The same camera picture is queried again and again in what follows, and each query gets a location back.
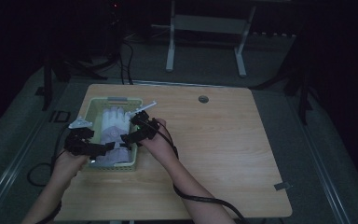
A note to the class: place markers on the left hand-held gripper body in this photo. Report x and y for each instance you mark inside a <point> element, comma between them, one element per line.
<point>79,146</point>

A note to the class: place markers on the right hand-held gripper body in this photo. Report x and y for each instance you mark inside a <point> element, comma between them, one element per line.
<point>147,129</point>

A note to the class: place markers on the lilac glove with white fingers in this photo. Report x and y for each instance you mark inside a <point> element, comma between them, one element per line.
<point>113,124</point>

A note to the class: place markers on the pale green plastic basket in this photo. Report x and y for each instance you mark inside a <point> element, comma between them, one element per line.
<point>96,107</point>

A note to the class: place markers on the person's right hand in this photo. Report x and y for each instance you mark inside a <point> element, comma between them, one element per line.
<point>160,146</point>

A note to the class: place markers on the person's left hand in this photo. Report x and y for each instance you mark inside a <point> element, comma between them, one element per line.
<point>66,168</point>

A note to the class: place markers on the round grey table grommet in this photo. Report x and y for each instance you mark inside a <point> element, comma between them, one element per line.
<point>203,99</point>

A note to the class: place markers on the black tripod stand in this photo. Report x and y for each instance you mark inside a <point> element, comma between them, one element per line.
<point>47,84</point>

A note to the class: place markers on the grey tape piece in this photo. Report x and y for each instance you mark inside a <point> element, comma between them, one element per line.
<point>282,186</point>

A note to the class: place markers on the black stand with angled legs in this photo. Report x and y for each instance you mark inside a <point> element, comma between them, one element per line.
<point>303,93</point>

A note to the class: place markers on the black rectangular floor frame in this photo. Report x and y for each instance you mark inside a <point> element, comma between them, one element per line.
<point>59,116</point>

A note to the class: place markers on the metal floor rail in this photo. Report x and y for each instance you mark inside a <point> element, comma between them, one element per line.
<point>323,177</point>
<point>7,179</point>

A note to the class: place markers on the white metal stand frame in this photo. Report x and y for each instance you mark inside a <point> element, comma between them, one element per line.
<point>208,24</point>

